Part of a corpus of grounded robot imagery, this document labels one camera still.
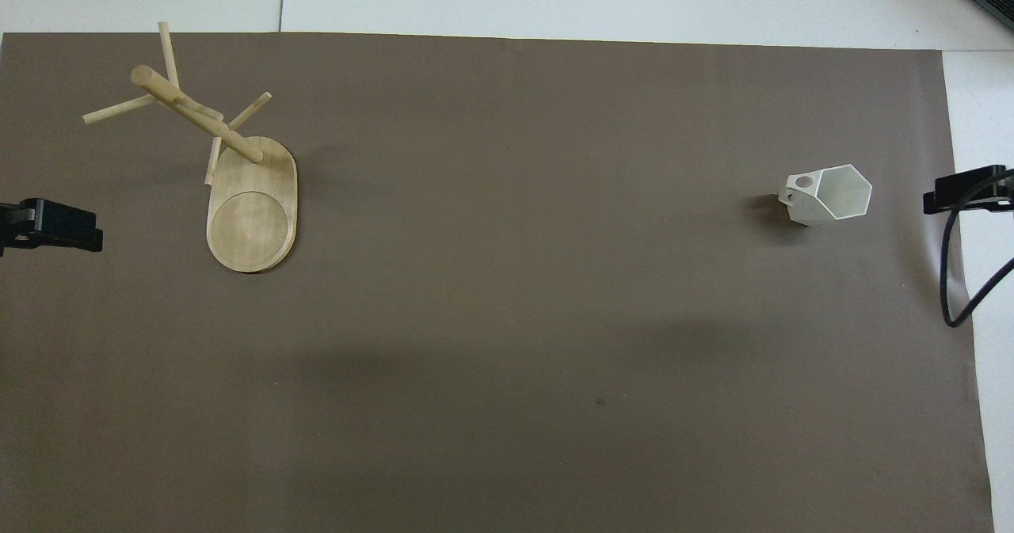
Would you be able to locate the wooden cup rack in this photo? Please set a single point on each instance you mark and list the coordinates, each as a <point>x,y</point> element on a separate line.
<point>252,220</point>

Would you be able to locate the white hexagonal cup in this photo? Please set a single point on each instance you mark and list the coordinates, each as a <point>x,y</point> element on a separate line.
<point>800,204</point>

